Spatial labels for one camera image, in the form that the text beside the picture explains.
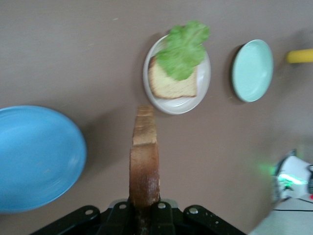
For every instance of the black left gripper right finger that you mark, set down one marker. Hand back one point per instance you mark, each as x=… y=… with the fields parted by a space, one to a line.
x=162 y=220

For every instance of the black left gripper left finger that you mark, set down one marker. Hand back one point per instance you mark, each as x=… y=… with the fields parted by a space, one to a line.
x=119 y=220

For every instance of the brown bread slice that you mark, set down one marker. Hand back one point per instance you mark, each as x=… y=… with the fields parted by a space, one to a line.
x=144 y=166
x=171 y=85

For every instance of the green lettuce leaf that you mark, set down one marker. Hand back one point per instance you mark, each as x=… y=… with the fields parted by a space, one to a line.
x=183 y=51

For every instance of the yellow mustard squeeze bottle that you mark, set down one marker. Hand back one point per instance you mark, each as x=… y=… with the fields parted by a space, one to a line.
x=300 y=55

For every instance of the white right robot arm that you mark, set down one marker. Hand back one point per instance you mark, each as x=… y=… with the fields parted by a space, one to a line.
x=293 y=178

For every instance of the blue plate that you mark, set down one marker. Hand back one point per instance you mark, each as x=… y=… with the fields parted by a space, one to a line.
x=36 y=156

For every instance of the beige plate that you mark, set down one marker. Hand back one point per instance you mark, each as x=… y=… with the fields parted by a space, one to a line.
x=203 y=80

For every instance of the green plate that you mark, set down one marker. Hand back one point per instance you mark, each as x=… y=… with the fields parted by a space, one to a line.
x=253 y=71

